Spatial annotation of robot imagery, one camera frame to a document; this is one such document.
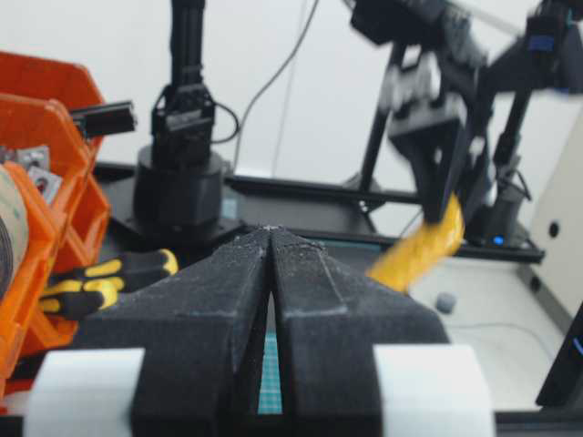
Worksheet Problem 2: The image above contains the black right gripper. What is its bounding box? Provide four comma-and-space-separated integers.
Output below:
382, 41, 495, 223

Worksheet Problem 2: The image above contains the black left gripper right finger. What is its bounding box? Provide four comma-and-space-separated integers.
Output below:
270, 228, 449, 436

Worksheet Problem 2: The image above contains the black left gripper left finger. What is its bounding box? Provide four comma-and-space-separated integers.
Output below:
72, 229, 271, 436

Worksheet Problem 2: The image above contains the yellow utility cutter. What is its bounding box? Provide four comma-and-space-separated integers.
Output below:
367, 195, 465, 295

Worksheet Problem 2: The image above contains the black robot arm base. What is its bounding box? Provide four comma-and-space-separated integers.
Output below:
108, 1, 240, 246

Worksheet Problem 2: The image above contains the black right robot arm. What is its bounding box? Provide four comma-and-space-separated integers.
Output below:
271, 1, 513, 436

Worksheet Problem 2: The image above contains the green cutting mat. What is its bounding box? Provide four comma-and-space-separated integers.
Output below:
258, 296, 283, 415

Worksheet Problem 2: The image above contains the orange bin with tape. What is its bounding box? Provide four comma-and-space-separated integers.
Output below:
1, 163, 110, 381

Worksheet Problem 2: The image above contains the roll of double-sided tape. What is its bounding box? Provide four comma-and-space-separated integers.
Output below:
1, 165, 29, 297

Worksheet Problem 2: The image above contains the lower aluminium extrusion profile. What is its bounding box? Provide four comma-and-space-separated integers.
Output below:
69, 100, 138, 138

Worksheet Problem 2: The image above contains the grey metal parts pile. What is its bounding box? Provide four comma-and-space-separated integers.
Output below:
1, 145, 63, 205

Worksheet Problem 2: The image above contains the orange bin with metal parts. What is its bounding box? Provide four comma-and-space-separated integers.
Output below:
1, 52, 108, 242

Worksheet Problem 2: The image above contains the large yellow-black screwdriver handle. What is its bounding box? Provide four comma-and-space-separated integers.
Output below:
48, 249, 179, 293

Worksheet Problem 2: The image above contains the black tripod frame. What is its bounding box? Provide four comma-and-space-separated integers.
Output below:
341, 0, 583, 265

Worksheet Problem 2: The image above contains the small yellow-black screwdriver handle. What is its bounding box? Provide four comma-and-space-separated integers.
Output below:
39, 277, 125, 321

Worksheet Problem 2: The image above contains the grey cable on wall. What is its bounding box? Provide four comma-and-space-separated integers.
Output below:
231, 0, 320, 178

